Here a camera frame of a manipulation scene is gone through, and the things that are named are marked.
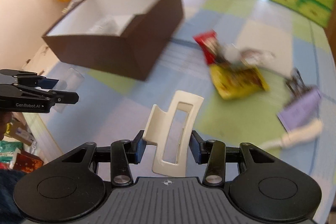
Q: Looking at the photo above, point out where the cream white hair claw clip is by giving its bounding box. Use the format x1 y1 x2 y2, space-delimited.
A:
143 90 205 178

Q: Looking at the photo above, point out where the yellow snack bag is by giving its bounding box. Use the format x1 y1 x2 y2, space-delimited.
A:
209 64 270 100

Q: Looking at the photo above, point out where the white cap medicine bottle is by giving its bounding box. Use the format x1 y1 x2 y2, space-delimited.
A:
217 44 242 64

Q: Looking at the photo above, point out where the red snack packet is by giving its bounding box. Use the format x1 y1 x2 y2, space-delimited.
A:
193 30 222 65

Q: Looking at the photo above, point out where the person hand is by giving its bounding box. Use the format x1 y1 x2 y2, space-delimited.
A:
0 112 12 140

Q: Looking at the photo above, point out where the clear plastic box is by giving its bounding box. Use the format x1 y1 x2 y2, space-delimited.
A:
54 67 84 92

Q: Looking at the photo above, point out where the plaid tablecloth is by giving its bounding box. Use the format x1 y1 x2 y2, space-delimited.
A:
23 0 333 214

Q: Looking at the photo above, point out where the brown storage box white interior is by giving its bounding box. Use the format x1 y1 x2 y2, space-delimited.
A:
42 0 184 81

